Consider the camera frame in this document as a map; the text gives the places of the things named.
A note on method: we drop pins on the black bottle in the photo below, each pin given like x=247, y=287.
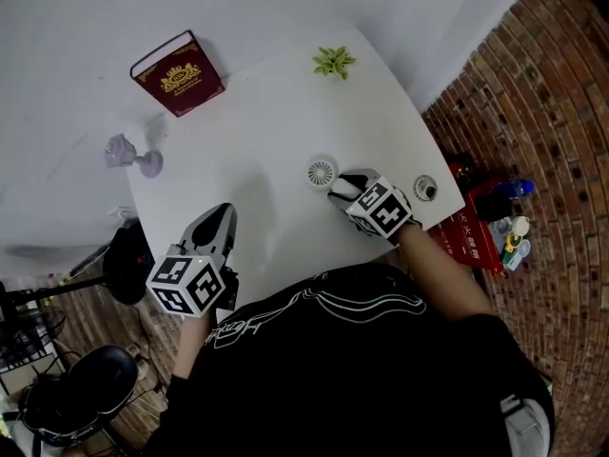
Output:
x=492, y=206

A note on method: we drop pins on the person's left forearm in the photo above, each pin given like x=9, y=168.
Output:
x=192, y=345

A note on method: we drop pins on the small grey lantern lamp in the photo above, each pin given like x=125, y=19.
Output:
x=152, y=164

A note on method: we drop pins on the yellow green small container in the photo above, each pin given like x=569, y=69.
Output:
x=511, y=248

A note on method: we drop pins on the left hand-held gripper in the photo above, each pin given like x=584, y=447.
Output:
x=183, y=286

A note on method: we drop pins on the white round vent fan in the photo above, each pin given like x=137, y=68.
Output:
x=321, y=174

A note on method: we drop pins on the red fire extinguisher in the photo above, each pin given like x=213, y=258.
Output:
x=459, y=172

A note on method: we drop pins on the clear bottle white cap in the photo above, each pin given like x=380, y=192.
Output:
x=518, y=226

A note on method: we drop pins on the small potted green plant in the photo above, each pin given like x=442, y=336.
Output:
x=333, y=61

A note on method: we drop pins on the red fire equipment box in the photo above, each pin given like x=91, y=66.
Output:
x=468, y=250

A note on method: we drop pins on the dark red gold-print book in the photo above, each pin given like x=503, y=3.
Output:
x=178, y=76

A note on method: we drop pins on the black round stool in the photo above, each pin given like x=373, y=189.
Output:
x=95, y=379

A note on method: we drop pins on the person's black printed shirt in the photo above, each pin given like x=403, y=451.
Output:
x=357, y=374

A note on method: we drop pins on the black box red light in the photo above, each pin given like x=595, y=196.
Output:
x=126, y=264

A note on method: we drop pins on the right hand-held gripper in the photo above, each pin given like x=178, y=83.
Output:
x=380, y=210

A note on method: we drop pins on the white table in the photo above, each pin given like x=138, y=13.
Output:
x=266, y=136

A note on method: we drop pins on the blue plastic bottle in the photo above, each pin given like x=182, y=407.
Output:
x=516, y=188

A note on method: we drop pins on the light blue cup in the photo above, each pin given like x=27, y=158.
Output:
x=522, y=256

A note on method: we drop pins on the person's right forearm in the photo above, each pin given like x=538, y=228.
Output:
x=438, y=274

